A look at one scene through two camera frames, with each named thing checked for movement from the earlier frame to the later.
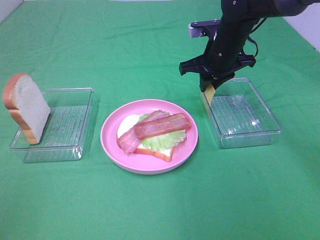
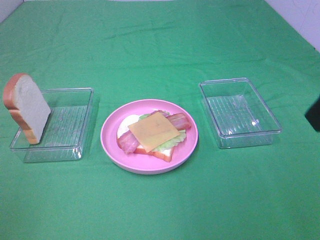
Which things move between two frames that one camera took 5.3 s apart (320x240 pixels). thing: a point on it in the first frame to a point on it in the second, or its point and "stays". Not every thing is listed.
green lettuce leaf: x=163 y=142 stays
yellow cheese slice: x=208 y=94 to x=154 y=131
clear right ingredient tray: x=240 y=116 stays
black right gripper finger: x=204 y=82 to x=312 y=115
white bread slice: x=128 y=120 stays
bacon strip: x=127 y=141 stays
